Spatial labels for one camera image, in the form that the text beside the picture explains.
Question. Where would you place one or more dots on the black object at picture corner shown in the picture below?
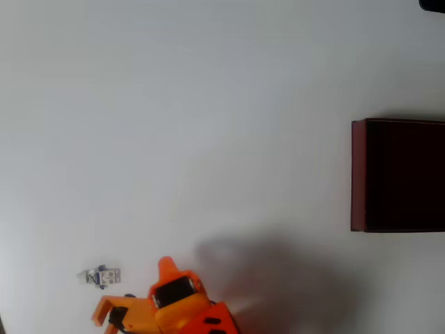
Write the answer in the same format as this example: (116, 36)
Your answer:
(434, 5)

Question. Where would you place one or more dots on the small white toy figure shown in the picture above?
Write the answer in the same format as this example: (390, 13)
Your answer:
(106, 276)

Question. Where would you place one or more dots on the black camera module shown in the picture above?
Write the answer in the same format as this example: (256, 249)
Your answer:
(118, 315)

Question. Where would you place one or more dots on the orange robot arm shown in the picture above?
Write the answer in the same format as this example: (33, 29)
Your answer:
(222, 320)

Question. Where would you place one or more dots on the orange camera mount bracket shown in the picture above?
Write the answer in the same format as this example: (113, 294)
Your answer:
(139, 313)

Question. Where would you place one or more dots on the dark red box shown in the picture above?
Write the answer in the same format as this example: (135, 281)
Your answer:
(400, 174)

